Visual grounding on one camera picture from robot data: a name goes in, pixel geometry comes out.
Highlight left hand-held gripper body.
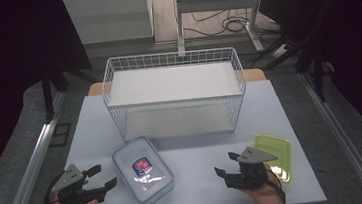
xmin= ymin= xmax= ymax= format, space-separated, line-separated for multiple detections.
xmin=52 ymin=161 xmax=108 ymax=204

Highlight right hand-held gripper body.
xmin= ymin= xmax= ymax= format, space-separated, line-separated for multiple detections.
xmin=225 ymin=143 xmax=281 ymax=191

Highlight green plastic container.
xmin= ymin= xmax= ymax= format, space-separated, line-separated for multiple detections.
xmin=252 ymin=131 xmax=295 ymax=186

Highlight clear blue-lidded food container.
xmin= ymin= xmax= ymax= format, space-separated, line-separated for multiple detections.
xmin=109 ymin=132 xmax=178 ymax=204

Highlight white wire shelf rack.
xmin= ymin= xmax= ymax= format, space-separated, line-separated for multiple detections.
xmin=98 ymin=44 xmax=251 ymax=146

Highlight person's right hand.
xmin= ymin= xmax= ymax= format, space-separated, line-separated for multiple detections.
xmin=237 ymin=162 xmax=287 ymax=204

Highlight black square floor plate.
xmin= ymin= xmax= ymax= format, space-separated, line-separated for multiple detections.
xmin=48 ymin=122 xmax=74 ymax=149

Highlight wooden table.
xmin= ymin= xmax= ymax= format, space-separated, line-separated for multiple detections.
xmin=86 ymin=66 xmax=267 ymax=98

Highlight black stand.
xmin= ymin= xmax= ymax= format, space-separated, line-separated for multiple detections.
xmin=37 ymin=54 xmax=103 ymax=125
xmin=259 ymin=30 xmax=339 ymax=108

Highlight white power strip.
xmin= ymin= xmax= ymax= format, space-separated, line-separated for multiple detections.
xmin=271 ymin=42 xmax=291 ymax=60

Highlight white cabinet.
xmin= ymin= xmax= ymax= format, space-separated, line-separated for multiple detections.
xmin=62 ymin=0 xmax=156 ymax=48

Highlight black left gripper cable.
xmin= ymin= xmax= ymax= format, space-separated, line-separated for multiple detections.
xmin=40 ymin=173 xmax=66 ymax=204

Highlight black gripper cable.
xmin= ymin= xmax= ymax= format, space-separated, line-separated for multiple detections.
xmin=264 ymin=167 xmax=287 ymax=204
xmin=40 ymin=173 xmax=66 ymax=204

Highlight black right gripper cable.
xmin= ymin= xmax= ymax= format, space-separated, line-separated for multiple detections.
xmin=264 ymin=167 xmax=287 ymax=204

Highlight metal floor rail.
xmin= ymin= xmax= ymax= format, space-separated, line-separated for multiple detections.
xmin=297 ymin=66 xmax=362 ymax=204
xmin=0 ymin=90 xmax=76 ymax=204

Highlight black floor cables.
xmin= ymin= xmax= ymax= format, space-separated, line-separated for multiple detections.
xmin=180 ymin=0 xmax=282 ymax=44

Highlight white metal desk frame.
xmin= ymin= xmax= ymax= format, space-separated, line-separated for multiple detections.
xmin=172 ymin=0 xmax=272 ymax=60

